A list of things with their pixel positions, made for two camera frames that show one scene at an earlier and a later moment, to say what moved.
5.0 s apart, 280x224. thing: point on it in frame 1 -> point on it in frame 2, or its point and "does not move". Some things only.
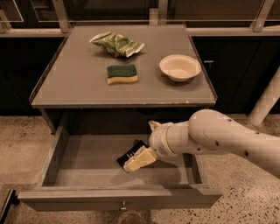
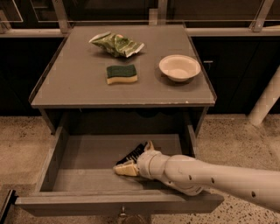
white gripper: x=157 y=141 -> x=144 y=164
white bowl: x=180 y=67 does not move
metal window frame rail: x=157 y=17 does not move
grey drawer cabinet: x=121 y=79 does not move
